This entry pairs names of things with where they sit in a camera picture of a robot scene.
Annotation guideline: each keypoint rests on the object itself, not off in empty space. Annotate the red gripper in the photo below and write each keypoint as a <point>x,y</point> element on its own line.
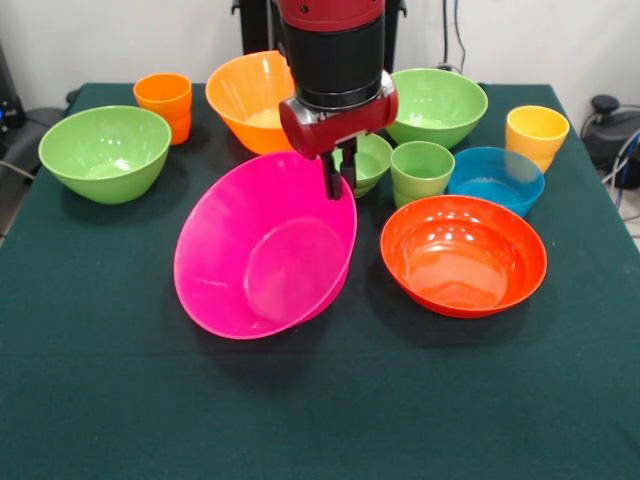
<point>340,127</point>

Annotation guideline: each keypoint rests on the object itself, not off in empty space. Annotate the pink plastic bowl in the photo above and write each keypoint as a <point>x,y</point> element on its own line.
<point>260,260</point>

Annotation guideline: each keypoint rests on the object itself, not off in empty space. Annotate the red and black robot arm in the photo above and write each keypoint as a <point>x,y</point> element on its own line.
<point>335,55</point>

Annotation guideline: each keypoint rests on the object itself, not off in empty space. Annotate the black computer tower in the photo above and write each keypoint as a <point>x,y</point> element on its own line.
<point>10,100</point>

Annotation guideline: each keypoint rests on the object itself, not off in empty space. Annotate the small green plastic bowl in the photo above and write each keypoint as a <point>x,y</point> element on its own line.
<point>375,165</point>

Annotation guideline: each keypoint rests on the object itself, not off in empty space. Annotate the green plastic cup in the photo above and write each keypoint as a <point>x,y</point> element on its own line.
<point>420,170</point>

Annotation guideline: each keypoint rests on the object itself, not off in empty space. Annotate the large orange plastic bowl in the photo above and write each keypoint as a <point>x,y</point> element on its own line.
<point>245,100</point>

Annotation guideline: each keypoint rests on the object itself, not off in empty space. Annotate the large green plastic bowl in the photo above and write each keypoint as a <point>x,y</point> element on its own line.
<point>440,105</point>
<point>100,150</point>

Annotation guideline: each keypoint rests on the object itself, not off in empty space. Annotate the red plastic bowl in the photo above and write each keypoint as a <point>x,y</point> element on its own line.
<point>460,260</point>

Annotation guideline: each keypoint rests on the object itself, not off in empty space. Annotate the blue plastic bowl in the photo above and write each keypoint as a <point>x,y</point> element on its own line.
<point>500,187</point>

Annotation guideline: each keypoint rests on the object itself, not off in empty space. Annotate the orange plastic cup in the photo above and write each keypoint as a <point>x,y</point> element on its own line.
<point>162,100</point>

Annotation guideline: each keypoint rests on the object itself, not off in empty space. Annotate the yellow plastic cup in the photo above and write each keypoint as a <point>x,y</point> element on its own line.
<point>535,130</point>

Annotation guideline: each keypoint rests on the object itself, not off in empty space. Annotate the dark green table cloth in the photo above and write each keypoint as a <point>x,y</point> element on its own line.
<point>320,400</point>

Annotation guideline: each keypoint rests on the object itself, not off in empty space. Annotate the dark grey floor case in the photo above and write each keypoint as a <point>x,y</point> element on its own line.
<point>30,140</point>

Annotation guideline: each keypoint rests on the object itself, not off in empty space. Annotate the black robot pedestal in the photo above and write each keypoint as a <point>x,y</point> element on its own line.
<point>257,25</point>

